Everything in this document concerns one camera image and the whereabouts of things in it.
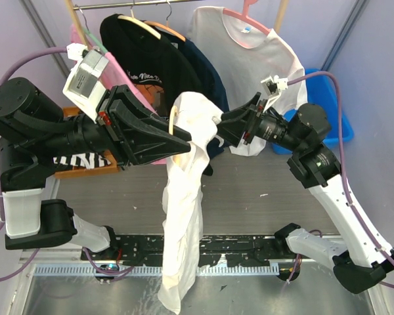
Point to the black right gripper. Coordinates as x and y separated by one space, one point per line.
232 123

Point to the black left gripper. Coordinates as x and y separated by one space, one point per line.
133 133

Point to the white t-shirt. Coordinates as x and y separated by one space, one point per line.
182 199
242 55

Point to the cream wooden hanger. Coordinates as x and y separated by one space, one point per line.
172 119

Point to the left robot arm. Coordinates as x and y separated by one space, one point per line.
34 131

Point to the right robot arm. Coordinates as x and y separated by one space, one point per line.
365 258

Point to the navy blue t-shirt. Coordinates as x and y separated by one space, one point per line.
212 86

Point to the pink t-shirt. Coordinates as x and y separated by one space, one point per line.
111 75

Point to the white hanging t-shirt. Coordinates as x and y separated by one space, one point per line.
242 55

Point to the black printed t-shirt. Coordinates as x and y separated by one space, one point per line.
157 69

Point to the pink plastic hanger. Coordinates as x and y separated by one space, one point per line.
243 16

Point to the wooden hanger under navy shirt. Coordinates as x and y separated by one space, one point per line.
165 26

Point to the green hanger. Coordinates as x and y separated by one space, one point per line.
91 36

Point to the wooden hanger under black shirt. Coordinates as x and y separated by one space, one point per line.
139 23

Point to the black white striped cloth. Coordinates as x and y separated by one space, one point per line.
85 160

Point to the orange wooden organizer tray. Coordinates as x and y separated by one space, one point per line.
88 170

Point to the blue plastic bin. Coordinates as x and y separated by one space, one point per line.
320 91

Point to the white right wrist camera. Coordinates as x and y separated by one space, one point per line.
274 86

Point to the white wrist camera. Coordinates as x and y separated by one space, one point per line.
274 86
83 87

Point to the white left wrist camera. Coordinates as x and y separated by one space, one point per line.
83 87

